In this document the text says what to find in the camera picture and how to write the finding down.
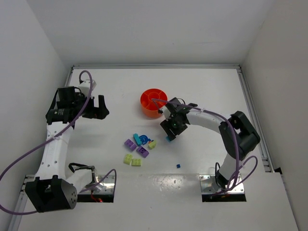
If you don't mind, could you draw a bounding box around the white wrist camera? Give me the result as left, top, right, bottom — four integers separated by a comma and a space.
78, 79, 97, 96
158, 106, 171, 120

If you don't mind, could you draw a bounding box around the light green rounded lego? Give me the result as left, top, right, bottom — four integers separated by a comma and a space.
131, 158, 142, 167

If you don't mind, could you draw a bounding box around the teal long lego brick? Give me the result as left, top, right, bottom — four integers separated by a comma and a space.
133, 133, 142, 146

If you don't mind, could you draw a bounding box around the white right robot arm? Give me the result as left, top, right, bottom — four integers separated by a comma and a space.
158, 97, 260, 191

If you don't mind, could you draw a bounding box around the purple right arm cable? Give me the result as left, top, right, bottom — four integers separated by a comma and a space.
151, 98, 259, 194

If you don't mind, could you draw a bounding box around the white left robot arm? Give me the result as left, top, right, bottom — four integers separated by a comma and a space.
25, 87, 109, 213

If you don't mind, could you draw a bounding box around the purple rounded lego brick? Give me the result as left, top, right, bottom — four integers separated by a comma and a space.
124, 139, 137, 152

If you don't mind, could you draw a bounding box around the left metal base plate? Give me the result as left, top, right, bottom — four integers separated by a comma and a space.
79, 174, 116, 194

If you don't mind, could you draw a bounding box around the light green square lego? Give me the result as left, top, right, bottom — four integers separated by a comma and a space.
123, 154, 133, 165

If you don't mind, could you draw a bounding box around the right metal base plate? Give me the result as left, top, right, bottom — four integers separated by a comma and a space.
199, 174, 245, 196

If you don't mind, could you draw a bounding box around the orange round divided container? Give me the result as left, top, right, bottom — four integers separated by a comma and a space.
140, 89, 167, 119

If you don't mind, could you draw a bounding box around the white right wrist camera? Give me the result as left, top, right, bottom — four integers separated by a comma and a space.
158, 106, 171, 120

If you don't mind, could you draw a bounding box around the metal base plate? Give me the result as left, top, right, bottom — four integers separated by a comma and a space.
199, 174, 245, 196
79, 174, 116, 194

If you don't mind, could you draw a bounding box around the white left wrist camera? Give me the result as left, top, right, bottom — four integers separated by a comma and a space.
78, 79, 97, 96

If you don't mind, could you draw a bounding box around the blue arch lego piece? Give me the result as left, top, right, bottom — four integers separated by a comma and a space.
139, 135, 151, 145

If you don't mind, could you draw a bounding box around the green sloped lego brick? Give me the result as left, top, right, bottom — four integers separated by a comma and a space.
148, 140, 157, 150

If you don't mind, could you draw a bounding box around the purple square lego brick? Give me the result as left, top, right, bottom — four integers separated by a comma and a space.
136, 146, 149, 158

